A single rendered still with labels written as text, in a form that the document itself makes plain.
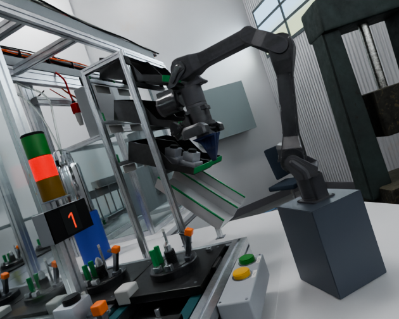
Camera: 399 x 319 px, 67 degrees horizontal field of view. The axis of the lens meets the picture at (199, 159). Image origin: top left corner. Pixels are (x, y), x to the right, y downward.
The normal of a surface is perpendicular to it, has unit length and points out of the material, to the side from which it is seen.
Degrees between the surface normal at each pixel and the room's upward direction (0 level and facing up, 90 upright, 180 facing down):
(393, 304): 0
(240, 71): 90
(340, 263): 90
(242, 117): 90
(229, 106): 90
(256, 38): 70
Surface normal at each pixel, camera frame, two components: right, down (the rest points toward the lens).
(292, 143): -0.39, -0.36
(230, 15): 0.29, -0.07
